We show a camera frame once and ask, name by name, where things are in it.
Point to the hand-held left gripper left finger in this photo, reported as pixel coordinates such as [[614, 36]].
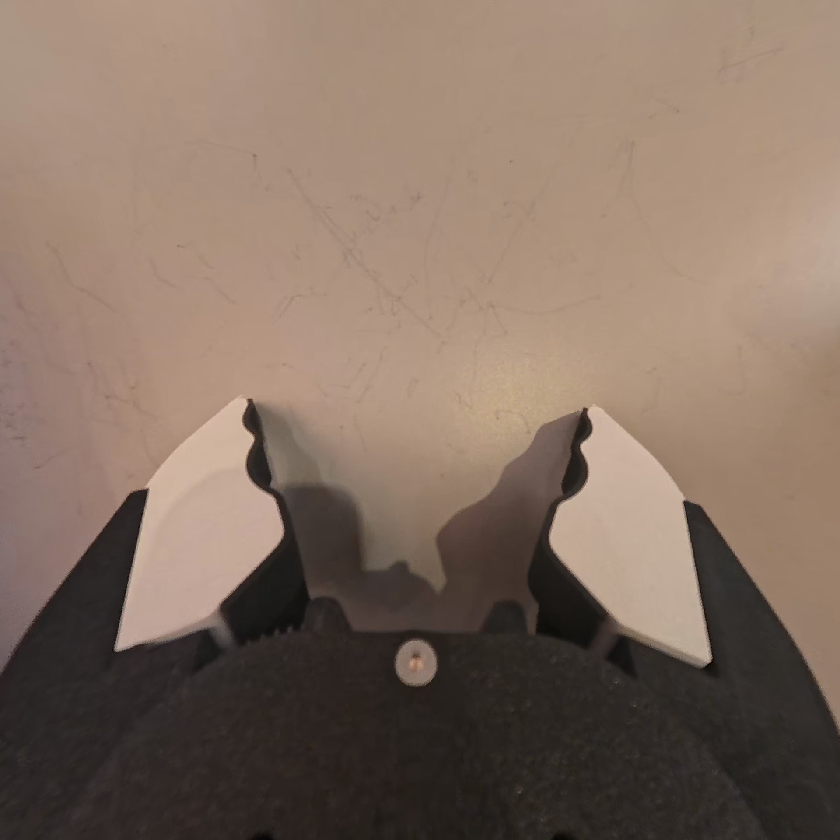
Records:
[[203, 544]]

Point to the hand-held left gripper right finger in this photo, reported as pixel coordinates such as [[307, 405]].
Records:
[[630, 551]]

